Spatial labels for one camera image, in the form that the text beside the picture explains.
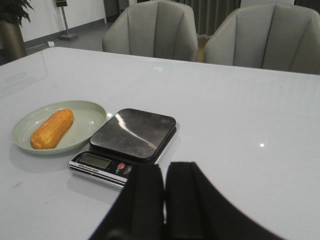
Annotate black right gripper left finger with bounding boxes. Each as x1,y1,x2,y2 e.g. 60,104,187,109
90,164,164,240

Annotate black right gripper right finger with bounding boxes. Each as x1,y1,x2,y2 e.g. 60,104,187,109
165,162,280,240

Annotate orange corn cob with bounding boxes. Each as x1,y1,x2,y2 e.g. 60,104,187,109
30,108,74,150

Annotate black digital kitchen scale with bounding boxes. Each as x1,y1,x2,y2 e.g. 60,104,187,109
67,108,177,188

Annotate light green plate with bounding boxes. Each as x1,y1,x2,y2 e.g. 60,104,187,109
11,100,108,155

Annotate left grey upholstered chair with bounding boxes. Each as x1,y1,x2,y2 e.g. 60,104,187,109
102,0,198,62

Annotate grey upholstered chair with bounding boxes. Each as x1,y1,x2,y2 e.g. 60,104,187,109
102,0,198,62
203,2,320,75

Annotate right grey upholstered chair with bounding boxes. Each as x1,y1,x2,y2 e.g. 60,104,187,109
203,2,320,75

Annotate potted plant in gold pot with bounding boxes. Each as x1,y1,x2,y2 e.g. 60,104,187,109
0,0,33,62

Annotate metal sign stand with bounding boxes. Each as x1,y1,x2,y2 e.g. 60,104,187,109
55,0,78,41

